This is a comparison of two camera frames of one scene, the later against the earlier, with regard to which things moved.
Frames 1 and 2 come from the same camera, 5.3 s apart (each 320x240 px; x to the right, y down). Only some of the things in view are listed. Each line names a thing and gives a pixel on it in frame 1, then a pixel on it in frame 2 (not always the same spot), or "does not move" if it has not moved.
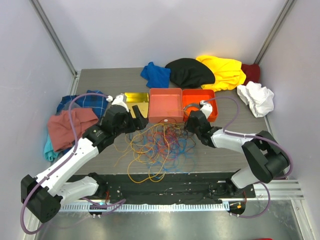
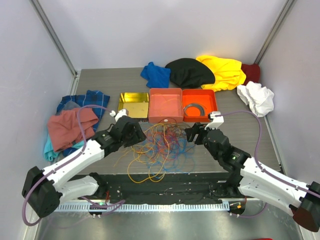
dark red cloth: [252, 72] does not move
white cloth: [260, 99] does not move
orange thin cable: [180, 110] -> [171, 99]
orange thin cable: [149, 146] does not move
